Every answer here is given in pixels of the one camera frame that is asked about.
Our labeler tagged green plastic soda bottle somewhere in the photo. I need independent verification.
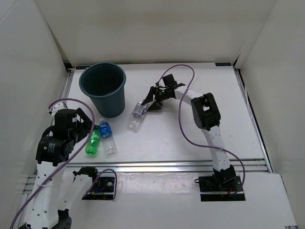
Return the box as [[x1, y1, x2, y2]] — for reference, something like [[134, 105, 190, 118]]
[[85, 126, 101, 156]]

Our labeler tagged white label clear bottle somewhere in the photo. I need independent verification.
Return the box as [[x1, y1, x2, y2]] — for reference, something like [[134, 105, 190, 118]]
[[127, 101, 148, 133]]

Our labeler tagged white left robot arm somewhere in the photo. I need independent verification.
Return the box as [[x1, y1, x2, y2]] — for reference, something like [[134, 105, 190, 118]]
[[21, 108, 100, 229]]

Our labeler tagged dark teal plastic bin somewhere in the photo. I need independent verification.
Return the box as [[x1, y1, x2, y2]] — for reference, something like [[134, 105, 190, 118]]
[[79, 62, 126, 118]]

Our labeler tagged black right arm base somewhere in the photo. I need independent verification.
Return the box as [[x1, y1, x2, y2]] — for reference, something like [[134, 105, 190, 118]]
[[194, 176, 246, 202]]

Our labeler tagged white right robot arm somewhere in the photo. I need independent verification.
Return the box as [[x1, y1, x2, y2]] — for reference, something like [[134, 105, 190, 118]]
[[142, 74, 236, 191]]

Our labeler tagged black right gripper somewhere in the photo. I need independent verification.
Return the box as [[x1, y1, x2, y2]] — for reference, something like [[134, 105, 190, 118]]
[[142, 86, 171, 111]]

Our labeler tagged aluminium table frame rail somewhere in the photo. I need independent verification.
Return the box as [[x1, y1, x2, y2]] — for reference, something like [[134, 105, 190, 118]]
[[66, 159, 271, 173]]

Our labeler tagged blue label clear bottle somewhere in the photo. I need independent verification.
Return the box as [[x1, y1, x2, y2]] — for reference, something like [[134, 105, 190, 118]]
[[98, 118, 117, 158]]

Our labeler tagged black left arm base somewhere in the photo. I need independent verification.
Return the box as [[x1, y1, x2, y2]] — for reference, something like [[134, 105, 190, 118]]
[[82, 168, 118, 201]]

